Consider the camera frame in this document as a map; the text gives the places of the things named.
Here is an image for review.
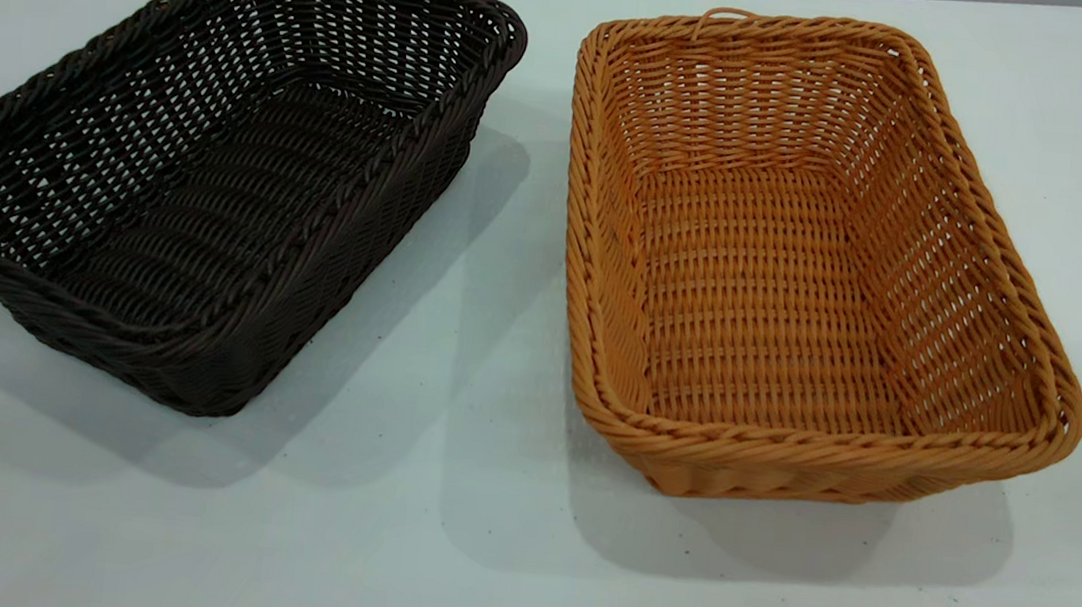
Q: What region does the orange woven basket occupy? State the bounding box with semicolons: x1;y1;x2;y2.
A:
532;0;1082;539

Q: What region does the black woven basket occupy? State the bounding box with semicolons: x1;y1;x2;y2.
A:
0;0;533;447

